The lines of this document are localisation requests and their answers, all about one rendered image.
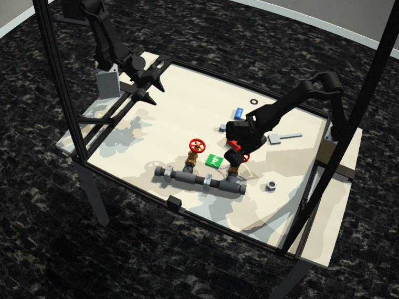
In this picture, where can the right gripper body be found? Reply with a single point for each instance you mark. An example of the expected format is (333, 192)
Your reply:
(235, 157)

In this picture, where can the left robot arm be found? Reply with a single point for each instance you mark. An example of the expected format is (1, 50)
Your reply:
(109, 48)

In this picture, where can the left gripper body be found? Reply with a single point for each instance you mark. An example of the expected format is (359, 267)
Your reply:
(140, 93)

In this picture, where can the grey hex nut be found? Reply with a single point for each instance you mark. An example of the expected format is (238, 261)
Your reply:
(271, 182)

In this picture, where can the red block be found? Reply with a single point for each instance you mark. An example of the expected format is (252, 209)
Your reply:
(232, 144)

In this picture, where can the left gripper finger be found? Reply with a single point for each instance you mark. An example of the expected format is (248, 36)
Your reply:
(148, 99)
(157, 84)

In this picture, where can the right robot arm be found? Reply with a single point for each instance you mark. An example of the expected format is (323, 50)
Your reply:
(269, 115)

